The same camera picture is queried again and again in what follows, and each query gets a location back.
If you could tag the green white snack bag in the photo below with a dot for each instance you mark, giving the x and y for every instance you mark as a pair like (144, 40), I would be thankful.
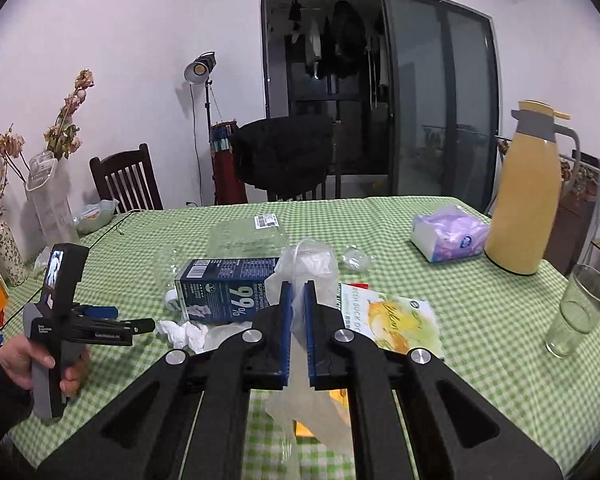
(395, 320)

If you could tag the yellow snack bag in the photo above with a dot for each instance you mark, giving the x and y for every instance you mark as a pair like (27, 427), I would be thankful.
(337, 397)

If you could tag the dried pink flower stems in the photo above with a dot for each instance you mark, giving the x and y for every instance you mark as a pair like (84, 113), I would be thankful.
(62, 137)

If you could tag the crumpled clear plastic piece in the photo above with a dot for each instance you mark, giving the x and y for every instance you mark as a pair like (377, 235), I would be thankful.
(357, 259)

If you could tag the patterned ceramic vase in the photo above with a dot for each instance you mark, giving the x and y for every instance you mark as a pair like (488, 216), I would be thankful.
(10, 255)

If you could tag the clear plastic tray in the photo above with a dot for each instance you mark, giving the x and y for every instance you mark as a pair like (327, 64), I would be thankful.
(240, 240)

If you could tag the hanging clothes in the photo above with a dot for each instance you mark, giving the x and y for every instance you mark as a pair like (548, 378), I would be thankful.
(347, 30)

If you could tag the person's left hand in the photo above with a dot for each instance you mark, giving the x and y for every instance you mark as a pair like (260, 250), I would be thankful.
(17, 360)

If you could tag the crumpled white tissue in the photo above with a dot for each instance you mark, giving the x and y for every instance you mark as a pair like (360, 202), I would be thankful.
(185, 334)

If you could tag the silver floor lamp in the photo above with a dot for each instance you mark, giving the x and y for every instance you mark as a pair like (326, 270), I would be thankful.
(199, 70)

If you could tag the small bowl packet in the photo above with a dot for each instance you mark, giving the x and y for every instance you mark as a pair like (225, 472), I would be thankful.
(97, 215)

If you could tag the dark wooden chair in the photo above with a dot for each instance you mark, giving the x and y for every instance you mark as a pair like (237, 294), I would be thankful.
(130, 160)
(338, 160)

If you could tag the clear plastic pitcher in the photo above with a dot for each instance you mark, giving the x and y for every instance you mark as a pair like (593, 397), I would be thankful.
(50, 200)

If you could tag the black jacket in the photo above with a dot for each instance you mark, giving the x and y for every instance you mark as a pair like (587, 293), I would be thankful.
(280, 155)

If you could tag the red patterned bag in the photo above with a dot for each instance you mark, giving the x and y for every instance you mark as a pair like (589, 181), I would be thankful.
(227, 175)

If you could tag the dried hanging plants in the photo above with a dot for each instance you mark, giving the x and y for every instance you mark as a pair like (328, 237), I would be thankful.
(582, 175)

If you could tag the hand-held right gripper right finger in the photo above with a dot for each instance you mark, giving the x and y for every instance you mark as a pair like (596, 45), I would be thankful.
(310, 330)

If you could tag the green checked tablecloth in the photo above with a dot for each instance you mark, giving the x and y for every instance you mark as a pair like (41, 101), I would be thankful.
(480, 310)

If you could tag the small crumpled clear wrap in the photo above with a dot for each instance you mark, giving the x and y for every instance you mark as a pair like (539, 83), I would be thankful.
(42, 259)

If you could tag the person's left forearm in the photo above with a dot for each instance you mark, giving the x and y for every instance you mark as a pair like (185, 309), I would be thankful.
(0, 400)

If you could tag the clear drinking glass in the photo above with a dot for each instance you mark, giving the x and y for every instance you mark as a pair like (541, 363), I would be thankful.
(580, 310)

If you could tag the sliding glass door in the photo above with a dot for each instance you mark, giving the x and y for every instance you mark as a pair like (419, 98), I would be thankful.
(430, 110)

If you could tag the purple tissue pack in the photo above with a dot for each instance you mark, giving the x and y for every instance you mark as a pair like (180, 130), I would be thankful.
(450, 240)

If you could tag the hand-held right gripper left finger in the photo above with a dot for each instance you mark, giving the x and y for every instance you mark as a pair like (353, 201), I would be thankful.
(285, 330)

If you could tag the dark wooden board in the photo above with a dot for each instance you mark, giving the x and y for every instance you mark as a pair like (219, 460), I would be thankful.
(575, 225)

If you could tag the yellow thermos jug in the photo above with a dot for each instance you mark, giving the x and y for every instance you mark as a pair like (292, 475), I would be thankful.
(522, 200)

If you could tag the dark blue carton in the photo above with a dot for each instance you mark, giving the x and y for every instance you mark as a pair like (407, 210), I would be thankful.
(220, 295)

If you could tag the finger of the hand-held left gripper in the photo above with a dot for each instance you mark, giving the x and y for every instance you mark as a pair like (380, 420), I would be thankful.
(142, 326)
(102, 312)

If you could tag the translucent white plastic bag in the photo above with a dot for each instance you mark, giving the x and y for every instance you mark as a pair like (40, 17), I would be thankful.
(307, 260)

